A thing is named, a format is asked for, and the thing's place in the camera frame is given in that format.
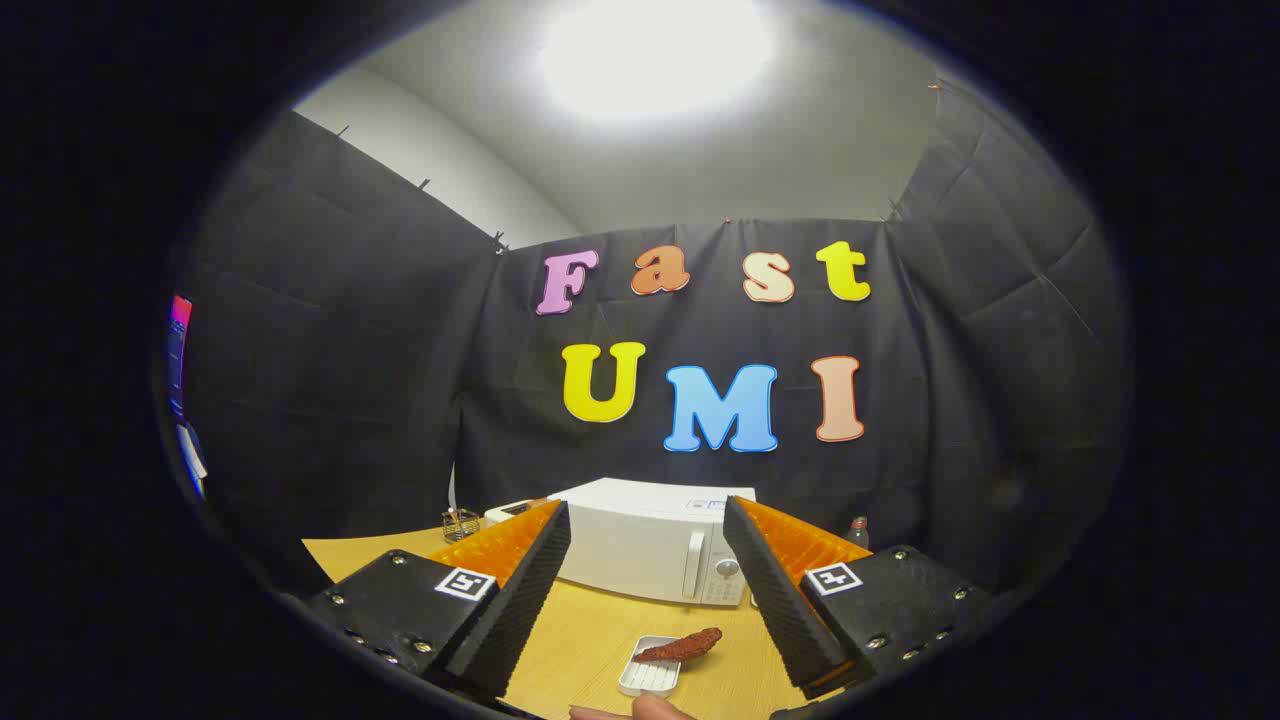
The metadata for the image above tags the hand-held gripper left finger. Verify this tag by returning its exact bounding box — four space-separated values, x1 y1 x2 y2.
300 500 573 701

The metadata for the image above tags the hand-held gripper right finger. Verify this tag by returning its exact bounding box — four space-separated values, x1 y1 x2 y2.
722 495 996 701

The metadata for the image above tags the brown meat piece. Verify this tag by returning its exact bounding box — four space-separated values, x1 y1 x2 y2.
632 627 723 663

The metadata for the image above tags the white toaster oven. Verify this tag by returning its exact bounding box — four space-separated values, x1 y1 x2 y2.
548 478 758 607

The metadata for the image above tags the white rectangular dish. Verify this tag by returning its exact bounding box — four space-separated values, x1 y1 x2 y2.
617 635 684 698

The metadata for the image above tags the glowing screen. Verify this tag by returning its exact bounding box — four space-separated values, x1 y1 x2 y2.
167 294 193 421

